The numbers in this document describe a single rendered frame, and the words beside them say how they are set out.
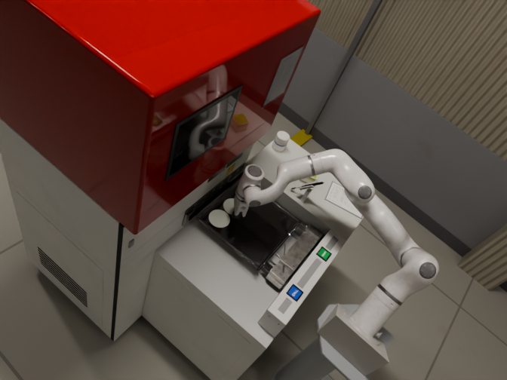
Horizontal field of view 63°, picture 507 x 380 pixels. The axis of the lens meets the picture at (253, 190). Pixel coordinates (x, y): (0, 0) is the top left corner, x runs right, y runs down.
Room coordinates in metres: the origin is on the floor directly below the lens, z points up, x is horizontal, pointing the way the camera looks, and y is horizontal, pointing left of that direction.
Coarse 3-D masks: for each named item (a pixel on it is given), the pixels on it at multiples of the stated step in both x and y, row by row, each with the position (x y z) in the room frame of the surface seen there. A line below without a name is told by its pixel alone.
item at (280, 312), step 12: (324, 240) 1.23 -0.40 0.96; (336, 240) 1.27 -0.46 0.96; (312, 252) 1.14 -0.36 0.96; (336, 252) 1.20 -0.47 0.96; (312, 264) 1.08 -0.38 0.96; (324, 264) 1.10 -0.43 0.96; (300, 276) 0.99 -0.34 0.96; (312, 276) 1.02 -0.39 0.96; (288, 288) 0.91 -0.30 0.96; (300, 288) 0.94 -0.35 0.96; (276, 300) 0.84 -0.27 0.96; (288, 300) 0.86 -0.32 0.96; (300, 300) 0.88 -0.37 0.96; (276, 312) 0.79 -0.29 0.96; (288, 312) 0.81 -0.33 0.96; (264, 324) 0.78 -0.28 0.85; (276, 324) 0.77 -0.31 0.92
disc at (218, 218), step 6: (216, 210) 1.17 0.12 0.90; (222, 210) 1.18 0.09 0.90; (210, 216) 1.12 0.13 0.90; (216, 216) 1.13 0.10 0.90; (222, 216) 1.15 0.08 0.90; (228, 216) 1.16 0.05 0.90; (210, 222) 1.09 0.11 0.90; (216, 222) 1.10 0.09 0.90; (222, 222) 1.12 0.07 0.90; (228, 222) 1.13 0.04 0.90
